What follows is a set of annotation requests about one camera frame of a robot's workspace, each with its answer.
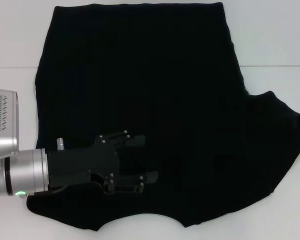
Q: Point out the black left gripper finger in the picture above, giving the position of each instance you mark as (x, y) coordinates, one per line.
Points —
(136, 141)
(127, 183)

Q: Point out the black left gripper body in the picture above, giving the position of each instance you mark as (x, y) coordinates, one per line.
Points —
(72, 162)

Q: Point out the black shirt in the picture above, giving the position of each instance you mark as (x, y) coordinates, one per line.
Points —
(165, 75)

